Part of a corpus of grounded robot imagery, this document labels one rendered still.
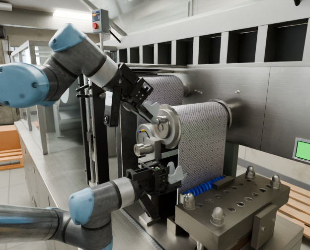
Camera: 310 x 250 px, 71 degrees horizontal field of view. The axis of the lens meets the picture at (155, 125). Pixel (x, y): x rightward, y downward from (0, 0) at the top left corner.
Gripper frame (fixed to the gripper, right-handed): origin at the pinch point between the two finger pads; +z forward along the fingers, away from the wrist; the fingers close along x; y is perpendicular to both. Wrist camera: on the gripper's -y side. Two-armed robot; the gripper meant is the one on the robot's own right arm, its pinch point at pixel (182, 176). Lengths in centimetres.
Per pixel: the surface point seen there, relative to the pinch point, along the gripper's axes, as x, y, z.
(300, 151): -22.6, 8.9, 29.3
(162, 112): 6.6, 20.8, -3.5
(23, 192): 237, -109, -33
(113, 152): 74, -16, 10
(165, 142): 4.6, 11.3, -3.5
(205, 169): -0.2, -0.6, 11.2
